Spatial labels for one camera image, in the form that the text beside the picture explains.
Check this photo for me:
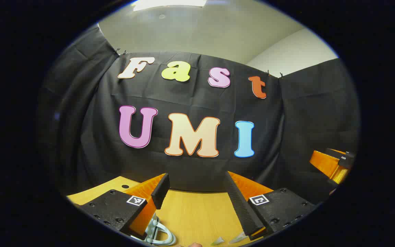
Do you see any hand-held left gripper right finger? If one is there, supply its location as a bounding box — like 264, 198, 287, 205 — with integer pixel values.
224, 170, 318, 241

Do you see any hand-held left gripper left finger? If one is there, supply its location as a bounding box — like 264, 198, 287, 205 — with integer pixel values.
77, 173, 170, 240

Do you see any silver skin care sachet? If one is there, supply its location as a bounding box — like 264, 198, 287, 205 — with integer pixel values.
229, 231, 250, 244

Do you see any light blue suitcase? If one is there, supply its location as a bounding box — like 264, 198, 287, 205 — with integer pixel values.
131, 213, 177, 246

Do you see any black backdrop cloth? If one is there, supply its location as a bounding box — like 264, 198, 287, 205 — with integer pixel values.
36, 24, 361, 206

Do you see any ceiling light panel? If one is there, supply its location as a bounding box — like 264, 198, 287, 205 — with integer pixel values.
133, 0, 207, 12

